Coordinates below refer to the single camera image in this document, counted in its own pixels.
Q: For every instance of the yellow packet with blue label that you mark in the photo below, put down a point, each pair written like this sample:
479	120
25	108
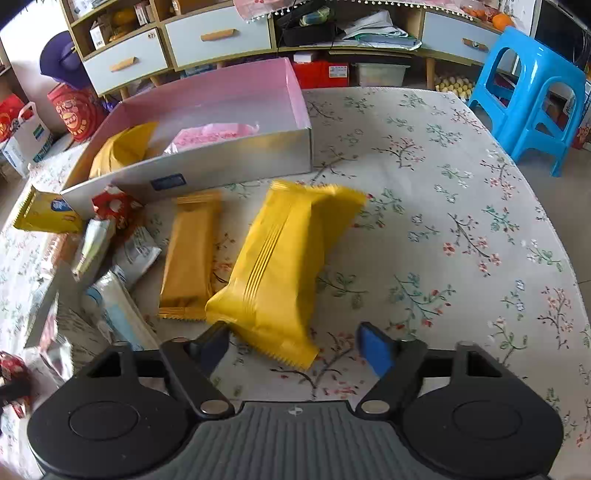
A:
46	212

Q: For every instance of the floral tablecloth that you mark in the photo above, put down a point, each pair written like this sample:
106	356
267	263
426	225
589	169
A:
438	184

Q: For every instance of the pink plastic wrapper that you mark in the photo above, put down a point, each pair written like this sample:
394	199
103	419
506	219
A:
207	136

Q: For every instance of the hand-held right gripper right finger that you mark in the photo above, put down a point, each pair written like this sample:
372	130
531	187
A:
374	348

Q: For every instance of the orange fruit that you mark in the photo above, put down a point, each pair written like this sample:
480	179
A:
502	21

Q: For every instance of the large yellow snack packet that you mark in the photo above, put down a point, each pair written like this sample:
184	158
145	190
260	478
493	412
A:
277	258

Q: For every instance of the red cardboard box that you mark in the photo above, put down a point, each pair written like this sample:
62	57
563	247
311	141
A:
323	74

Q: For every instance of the white grey snack packet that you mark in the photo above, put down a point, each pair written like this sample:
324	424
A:
136	254

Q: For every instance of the pink cardboard box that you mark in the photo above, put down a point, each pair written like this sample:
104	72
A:
221	99

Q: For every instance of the pink fringed cloth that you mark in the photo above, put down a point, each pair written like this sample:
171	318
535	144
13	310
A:
258	5

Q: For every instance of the red gift bag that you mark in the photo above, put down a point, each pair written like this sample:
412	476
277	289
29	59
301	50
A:
74	115

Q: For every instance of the yellow egg tray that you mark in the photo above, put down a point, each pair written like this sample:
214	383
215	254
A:
455	85

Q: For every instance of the white blue snack packet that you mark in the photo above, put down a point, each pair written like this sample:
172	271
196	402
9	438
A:
115	309

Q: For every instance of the red paper bag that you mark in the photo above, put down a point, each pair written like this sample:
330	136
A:
9	115

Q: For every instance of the clear storage bin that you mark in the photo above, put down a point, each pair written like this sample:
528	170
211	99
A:
383	74

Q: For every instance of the low wooden television stand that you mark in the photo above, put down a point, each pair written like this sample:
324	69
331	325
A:
461	32

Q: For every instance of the red white snack packet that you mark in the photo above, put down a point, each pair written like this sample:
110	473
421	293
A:
14	374
115	205

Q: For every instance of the white packet with red stripe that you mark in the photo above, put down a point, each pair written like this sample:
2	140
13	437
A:
62	341

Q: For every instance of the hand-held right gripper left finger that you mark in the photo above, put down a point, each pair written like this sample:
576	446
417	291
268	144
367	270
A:
217	344

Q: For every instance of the slim orange snack packet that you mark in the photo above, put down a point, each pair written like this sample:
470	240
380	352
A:
189	258

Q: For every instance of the blue plastic stool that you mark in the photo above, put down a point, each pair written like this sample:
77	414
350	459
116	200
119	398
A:
526	50

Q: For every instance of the black bag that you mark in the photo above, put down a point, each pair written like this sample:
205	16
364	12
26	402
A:
309	30

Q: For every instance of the pile of papers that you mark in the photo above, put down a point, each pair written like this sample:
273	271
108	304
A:
383	30

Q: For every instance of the white shopping bag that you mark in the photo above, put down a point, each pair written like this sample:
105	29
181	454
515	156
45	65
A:
27	143

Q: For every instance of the green white snack packet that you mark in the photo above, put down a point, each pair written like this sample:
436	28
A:
92	244

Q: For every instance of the tall wooden drawer cabinet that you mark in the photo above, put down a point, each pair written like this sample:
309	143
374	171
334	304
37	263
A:
124	64

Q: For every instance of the purple hat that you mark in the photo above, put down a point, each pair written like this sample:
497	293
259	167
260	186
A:
60	60

